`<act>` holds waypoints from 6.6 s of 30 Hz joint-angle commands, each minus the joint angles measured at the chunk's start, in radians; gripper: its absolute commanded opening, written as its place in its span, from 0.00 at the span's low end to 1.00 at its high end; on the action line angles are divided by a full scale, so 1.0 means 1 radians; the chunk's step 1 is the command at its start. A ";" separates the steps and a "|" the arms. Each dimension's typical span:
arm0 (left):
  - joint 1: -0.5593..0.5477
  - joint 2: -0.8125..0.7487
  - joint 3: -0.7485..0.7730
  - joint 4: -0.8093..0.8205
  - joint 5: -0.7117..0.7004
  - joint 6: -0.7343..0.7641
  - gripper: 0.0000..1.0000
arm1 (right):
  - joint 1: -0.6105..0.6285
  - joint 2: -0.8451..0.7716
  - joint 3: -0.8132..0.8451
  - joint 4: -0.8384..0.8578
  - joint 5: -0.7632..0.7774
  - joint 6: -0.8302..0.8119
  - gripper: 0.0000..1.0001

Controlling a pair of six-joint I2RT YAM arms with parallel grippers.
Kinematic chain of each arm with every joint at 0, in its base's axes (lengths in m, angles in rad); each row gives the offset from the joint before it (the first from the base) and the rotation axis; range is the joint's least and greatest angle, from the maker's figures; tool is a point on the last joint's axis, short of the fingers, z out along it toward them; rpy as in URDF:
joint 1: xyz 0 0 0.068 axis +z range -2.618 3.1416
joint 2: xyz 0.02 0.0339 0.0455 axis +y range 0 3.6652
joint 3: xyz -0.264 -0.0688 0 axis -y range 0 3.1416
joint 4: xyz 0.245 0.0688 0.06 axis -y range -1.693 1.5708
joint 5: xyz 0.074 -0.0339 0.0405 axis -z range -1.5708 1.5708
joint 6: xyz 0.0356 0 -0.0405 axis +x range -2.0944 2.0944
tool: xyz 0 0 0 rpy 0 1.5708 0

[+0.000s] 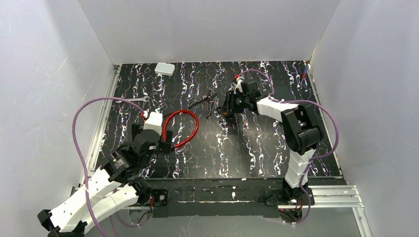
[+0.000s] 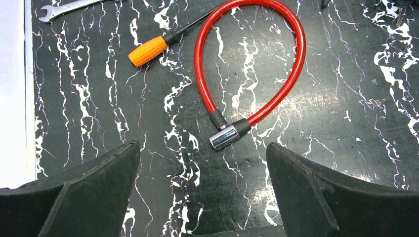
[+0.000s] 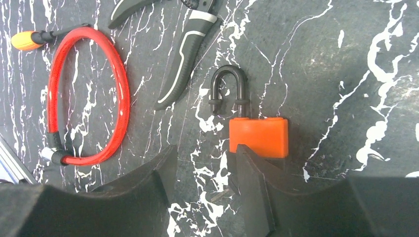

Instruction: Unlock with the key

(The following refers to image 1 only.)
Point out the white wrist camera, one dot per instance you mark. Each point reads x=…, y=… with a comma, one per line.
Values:
x=154, y=122
x=238, y=87

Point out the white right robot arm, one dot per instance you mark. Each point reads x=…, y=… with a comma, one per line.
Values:
x=300, y=124

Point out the grey handled pliers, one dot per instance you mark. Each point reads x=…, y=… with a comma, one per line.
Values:
x=208, y=99

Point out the white rectangular box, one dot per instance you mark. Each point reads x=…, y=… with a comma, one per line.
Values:
x=165, y=69

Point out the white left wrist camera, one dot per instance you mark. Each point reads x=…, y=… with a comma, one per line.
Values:
x=154, y=122

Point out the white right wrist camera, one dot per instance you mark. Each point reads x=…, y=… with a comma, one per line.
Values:
x=238, y=87

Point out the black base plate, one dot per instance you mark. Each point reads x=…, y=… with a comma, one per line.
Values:
x=223, y=197

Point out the red blue pen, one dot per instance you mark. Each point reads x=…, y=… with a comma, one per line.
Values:
x=304, y=75

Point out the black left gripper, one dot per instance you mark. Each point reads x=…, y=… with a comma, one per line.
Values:
x=156, y=144

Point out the silver open-end wrench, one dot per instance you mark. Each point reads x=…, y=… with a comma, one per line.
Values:
x=142, y=99

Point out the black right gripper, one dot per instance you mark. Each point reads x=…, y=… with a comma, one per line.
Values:
x=230, y=104

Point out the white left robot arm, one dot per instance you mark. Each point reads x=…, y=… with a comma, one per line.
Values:
x=111, y=188

